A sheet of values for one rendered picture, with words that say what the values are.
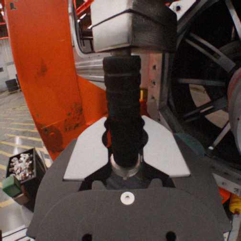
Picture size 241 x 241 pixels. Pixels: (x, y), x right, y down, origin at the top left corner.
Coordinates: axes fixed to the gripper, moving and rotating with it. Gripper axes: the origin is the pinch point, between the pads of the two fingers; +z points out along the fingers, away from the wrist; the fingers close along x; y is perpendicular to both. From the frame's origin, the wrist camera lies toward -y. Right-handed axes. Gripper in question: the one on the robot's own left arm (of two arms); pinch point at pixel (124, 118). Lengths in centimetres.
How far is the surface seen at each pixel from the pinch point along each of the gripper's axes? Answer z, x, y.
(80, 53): 107, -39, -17
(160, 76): 19.0, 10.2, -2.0
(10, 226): -7, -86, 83
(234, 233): -12, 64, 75
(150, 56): 21.2, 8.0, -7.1
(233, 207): -4.3, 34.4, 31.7
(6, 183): -1.2, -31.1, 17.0
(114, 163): -0.9, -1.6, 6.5
